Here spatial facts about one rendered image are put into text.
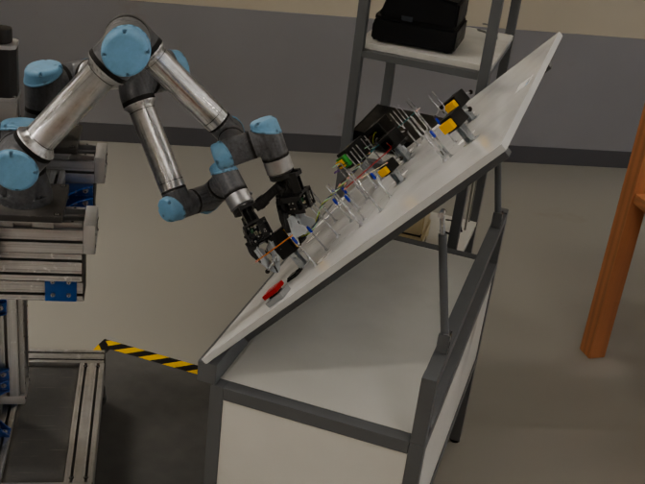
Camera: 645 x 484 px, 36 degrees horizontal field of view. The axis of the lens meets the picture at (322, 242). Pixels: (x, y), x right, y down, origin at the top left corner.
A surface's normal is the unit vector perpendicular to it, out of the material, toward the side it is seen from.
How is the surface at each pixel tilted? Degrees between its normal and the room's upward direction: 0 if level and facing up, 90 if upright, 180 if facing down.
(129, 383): 0
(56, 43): 90
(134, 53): 84
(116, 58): 84
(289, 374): 0
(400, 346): 0
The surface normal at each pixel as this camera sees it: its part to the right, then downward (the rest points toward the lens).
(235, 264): 0.11, -0.89
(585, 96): 0.14, 0.45
